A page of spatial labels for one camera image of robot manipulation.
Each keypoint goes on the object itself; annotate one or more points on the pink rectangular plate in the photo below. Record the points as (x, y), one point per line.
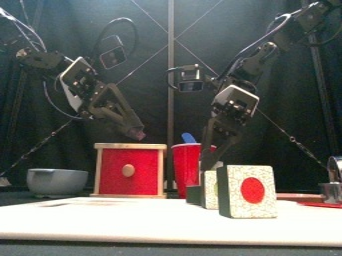
(299, 196)

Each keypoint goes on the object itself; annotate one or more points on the blue utensil in cup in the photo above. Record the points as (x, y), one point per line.
(189, 137)

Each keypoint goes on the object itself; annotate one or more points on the wooden box red drawer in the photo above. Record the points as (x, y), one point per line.
(129, 180)

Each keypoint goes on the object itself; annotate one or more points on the toy sushi piece dark wrap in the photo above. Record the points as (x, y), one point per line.
(193, 195)

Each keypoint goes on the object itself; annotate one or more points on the red plastic cup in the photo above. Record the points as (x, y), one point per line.
(188, 170)

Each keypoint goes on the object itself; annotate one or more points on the black frame corner post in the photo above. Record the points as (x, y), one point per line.
(19, 110)
(323, 100)

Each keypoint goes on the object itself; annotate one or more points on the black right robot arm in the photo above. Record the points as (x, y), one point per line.
(255, 63)

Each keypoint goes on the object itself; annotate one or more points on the toy sushi piece green centre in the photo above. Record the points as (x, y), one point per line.
(209, 195)

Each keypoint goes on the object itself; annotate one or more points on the toy sushi piece red centre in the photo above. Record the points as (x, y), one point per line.
(249, 191)

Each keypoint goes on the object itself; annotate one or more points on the black vertical frame pole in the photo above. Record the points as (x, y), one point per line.
(170, 110)

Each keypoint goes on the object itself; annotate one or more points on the red toy knife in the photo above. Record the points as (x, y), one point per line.
(321, 204)

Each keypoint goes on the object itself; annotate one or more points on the silver metal cup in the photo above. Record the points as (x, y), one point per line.
(333, 193)

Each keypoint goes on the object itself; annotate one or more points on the pale blue bowl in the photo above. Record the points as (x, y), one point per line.
(55, 181)

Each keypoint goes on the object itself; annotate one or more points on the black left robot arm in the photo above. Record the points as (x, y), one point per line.
(42, 60)

